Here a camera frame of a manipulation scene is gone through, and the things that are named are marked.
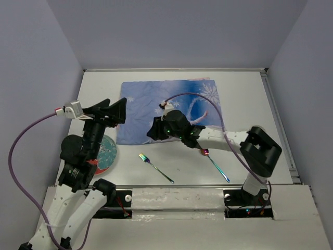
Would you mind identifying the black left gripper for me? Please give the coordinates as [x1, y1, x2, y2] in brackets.
[81, 96, 129, 158]

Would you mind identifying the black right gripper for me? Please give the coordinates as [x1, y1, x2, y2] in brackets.
[147, 115, 184, 140]

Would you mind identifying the rainbow metal fork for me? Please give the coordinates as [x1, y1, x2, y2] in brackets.
[139, 153, 174, 184]

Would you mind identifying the blue Frozen placemat cloth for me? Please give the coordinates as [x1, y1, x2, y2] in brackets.
[116, 79, 221, 145]

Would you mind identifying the red and teal plate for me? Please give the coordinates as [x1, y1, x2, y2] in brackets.
[94, 135, 117, 176]

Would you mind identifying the rainbow metal spoon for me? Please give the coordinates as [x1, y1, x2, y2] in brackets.
[200, 149, 230, 183]

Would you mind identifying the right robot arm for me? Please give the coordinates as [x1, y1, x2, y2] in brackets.
[147, 110, 282, 204]

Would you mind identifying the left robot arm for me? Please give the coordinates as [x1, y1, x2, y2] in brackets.
[19, 98, 127, 249]

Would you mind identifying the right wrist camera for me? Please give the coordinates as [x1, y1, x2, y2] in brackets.
[159, 101, 174, 111]

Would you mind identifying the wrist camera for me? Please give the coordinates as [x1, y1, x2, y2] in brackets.
[55, 101, 92, 120]
[159, 101, 174, 111]

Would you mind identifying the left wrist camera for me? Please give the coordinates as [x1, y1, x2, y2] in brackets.
[55, 101, 92, 120]

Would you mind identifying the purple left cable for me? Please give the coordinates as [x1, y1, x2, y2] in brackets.
[8, 110, 131, 250]

